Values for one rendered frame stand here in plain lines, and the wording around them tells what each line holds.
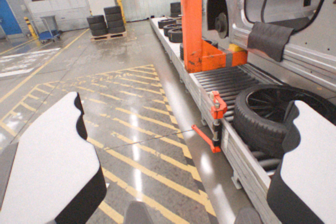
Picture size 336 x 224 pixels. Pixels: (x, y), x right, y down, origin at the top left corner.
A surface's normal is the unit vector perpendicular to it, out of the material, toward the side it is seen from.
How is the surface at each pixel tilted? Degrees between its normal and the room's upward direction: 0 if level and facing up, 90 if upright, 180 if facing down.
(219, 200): 0
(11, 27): 90
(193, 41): 90
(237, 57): 90
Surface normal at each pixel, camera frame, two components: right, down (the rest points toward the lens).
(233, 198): -0.11, -0.85
